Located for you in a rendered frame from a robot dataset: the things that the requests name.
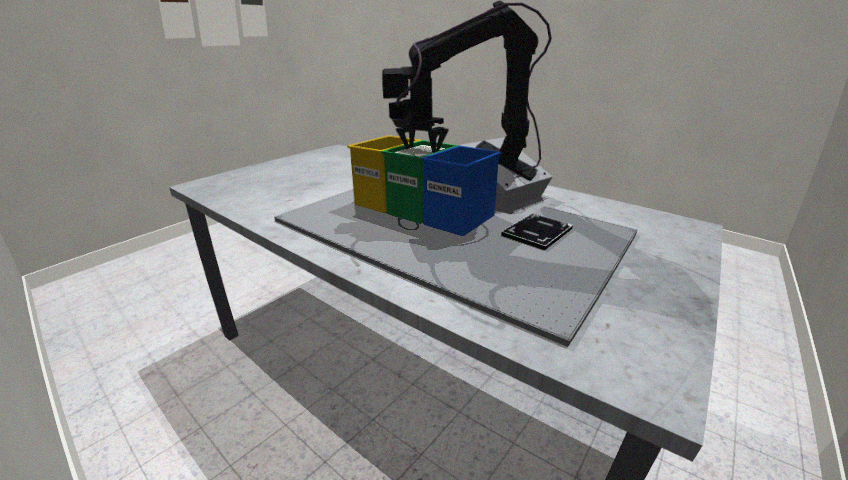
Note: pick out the yellow bin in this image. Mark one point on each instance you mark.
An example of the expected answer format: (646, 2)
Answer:
(368, 172)

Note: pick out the blue bin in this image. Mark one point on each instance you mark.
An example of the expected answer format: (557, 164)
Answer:
(457, 199)

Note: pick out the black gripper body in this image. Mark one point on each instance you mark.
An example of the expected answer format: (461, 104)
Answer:
(426, 125)

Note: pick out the white well plate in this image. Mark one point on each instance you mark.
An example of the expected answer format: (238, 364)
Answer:
(417, 151)

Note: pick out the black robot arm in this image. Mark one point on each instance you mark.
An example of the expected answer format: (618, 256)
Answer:
(520, 39)

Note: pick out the green bin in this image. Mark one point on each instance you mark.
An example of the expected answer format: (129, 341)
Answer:
(404, 180)

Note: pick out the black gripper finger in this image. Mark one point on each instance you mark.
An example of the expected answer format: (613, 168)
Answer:
(433, 136)
(401, 132)

